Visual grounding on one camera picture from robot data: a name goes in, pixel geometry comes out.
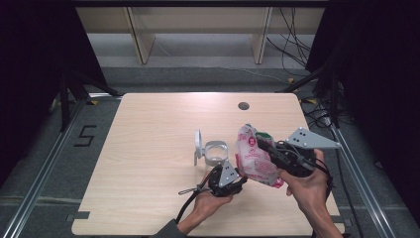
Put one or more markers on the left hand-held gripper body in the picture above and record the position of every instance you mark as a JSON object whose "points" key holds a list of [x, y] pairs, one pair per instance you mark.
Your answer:
{"points": [[228, 175]]}

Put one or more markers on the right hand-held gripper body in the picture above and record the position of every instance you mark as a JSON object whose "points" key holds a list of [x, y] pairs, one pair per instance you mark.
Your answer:
{"points": [[307, 139]]}

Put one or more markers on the pink and white plastic bag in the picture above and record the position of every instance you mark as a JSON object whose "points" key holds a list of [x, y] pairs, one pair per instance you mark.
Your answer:
{"points": [[252, 162]]}

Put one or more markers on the clear jar with grey lid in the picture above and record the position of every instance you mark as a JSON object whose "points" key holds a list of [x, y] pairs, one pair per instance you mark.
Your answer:
{"points": [[216, 155]]}

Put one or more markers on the person's left hand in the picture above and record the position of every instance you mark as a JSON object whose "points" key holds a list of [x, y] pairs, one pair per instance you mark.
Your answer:
{"points": [[206, 206]]}

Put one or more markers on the person's right hand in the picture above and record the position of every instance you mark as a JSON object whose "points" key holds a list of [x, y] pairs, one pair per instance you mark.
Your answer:
{"points": [[307, 190]]}

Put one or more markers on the black metal stand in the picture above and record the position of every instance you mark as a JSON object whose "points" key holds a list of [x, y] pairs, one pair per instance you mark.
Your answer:
{"points": [[335, 99], [64, 105]]}

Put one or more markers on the grey sleeve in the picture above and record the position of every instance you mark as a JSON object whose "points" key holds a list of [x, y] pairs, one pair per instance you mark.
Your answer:
{"points": [[171, 230]]}

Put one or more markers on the black curtain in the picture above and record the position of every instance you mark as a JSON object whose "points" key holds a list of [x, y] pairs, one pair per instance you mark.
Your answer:
{"points": [[379, 82], [29, 66]]}

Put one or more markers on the long metal floor rail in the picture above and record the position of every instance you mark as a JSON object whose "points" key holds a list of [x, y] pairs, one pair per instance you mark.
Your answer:
{"points": [[360, 181], [42, 175]]}

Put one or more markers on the short metal rail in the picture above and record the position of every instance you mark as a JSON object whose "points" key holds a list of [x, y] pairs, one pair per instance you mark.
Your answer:
{"points": [[105, 96]]}

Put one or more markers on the black frame bar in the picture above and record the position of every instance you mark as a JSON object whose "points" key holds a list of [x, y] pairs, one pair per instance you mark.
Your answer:
{"points": [[198, 3]]}

